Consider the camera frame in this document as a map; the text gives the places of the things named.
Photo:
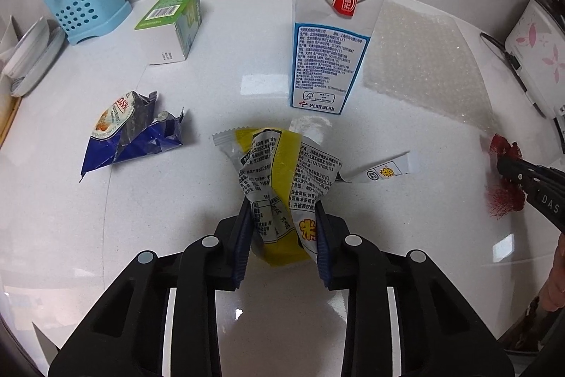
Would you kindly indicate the bubble wrap sheet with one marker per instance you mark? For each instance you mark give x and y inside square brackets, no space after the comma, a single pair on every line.
[423,63]

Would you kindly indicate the red mesh net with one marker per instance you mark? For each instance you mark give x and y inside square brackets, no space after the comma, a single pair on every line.
[503,196]

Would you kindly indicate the green white box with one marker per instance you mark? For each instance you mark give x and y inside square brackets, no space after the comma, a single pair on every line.
[165,23]

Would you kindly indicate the stack of patterned bowls plates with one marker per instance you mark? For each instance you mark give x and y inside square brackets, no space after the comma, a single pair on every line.
[42,68]

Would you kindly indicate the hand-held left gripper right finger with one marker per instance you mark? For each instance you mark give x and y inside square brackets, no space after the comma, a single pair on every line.
[322,244]

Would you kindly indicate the white blue milk carton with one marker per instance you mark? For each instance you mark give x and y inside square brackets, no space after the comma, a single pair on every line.
[326,50]

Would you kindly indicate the blue utensil holder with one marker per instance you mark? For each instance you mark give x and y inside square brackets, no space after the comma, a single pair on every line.
[88,6]

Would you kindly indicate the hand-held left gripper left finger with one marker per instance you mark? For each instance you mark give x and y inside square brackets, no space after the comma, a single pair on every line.
[242,235]

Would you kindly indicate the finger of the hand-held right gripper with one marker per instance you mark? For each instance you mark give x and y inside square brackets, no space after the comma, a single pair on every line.
[514,179]
[529,170]

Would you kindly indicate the person's right hand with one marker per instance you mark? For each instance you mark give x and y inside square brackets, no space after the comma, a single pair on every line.
[559,266]

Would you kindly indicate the torn white wrapper strip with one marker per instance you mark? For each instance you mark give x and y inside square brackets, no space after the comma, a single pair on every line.
[388,170]

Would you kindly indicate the blue rimmed plate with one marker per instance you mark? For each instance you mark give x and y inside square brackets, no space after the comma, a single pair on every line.
[24,45]

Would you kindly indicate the yellow snack wrapper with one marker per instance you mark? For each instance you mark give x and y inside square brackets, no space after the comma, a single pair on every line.
[276,182]

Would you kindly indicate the blue snack wrapper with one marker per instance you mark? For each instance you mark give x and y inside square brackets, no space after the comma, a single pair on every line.
[132,138]

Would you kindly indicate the white floral rice cooker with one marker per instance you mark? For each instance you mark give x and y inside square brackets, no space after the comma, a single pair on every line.
[538,50]

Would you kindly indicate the round wooden trivet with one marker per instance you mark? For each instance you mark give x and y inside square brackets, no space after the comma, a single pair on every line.
[9,121]

